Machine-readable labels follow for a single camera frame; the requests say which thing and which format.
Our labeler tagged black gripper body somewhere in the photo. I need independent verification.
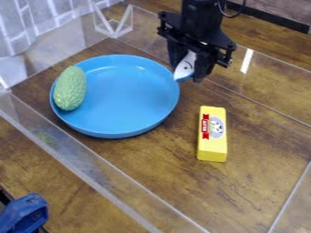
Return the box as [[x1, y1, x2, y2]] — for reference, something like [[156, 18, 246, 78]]
[[158, 0, 236, 67]]

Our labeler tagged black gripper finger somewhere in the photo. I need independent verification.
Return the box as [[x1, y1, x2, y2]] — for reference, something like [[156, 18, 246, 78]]
[[194, 50, 218, 83], [168, 40, 188, 69]]

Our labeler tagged white wooden toy fish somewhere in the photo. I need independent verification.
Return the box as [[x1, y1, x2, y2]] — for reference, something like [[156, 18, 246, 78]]
[[172, 49, 196, 82]]

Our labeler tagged blue round plastic tray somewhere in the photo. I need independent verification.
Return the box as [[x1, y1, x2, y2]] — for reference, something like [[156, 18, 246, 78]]
[[49, 55, 180, 138]]

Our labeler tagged black baseboard strip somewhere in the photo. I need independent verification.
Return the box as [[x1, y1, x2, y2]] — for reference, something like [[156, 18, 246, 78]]
[[224, 0, 311, 35]]

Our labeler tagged yellow toy butter block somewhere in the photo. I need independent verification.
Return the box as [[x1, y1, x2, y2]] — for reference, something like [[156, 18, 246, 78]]
[[196, 106, 227, 162]]

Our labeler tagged green bumpy toy gourd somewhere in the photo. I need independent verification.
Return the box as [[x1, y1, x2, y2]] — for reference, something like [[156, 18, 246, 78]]
[[53, 66, 87, 111]]

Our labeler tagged grey checkered curtain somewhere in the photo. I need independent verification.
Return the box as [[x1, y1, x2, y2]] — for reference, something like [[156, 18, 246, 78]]
[[0, 0, 124, 58]]

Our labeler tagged blue plastic clamp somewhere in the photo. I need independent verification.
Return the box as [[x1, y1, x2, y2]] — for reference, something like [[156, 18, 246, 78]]
[[0, 193, 48, 233]]

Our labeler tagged black ribbed cable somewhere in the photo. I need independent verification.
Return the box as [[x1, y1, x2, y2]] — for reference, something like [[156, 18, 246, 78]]
[[216, 0, 248, 18]]

